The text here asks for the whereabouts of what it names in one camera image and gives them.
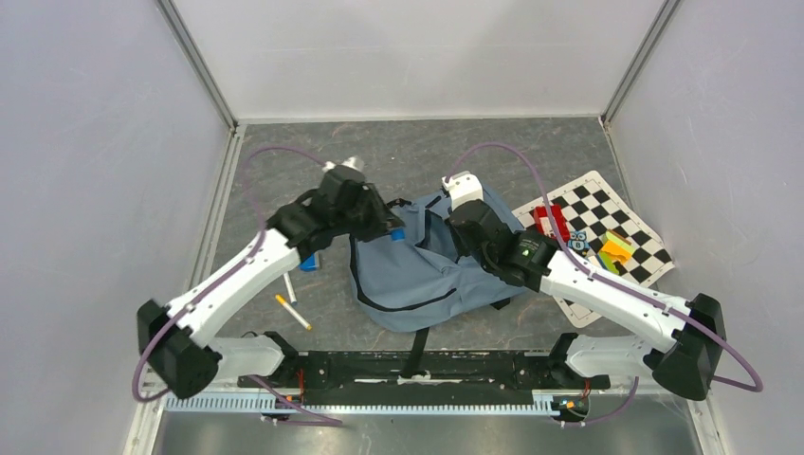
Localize yellow cap marker pen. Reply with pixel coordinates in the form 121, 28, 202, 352
274, 294, 313, 331

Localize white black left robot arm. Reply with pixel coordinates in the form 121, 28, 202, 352
132, 164, 404, 401

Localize owl pattern eraser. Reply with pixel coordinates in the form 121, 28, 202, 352
567, 230, 591, 257

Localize red toy block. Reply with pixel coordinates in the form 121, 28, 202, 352
532, 204, 571, 243

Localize slotted cable duct rail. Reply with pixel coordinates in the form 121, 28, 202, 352
164, 390, 559, 417

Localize black white checkered mat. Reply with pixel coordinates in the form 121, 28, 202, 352
511, 171, 676, 330

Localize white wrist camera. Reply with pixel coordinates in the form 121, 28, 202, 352
442, 171, 484, 210
322, 156, 365, 181

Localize orange green toy blocks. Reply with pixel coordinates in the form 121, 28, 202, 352
596, 230, 636, 276

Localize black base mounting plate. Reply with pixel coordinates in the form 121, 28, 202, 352
265, 350, 611, 406

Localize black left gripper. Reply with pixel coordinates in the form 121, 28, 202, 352
333, 182, 404, 243

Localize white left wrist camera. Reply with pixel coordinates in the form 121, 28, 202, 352
322, 156, 365, 181

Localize blue grey glue stick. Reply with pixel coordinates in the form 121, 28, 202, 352
391, 228, 406, 242

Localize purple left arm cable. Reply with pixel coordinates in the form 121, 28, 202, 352
131, 146, 345, 428

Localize blue fabric backpack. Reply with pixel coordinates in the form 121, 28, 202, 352
349, 190, 524, 378

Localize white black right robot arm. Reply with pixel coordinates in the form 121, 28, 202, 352
447, 200, 725, 401

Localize blue cap marker pen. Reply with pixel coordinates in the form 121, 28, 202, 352
283, 273, 298, 306

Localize blue pencil sharpener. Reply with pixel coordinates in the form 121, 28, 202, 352
299, 252, 320, 272

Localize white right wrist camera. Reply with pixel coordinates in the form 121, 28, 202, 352
442, 171, 484, 210

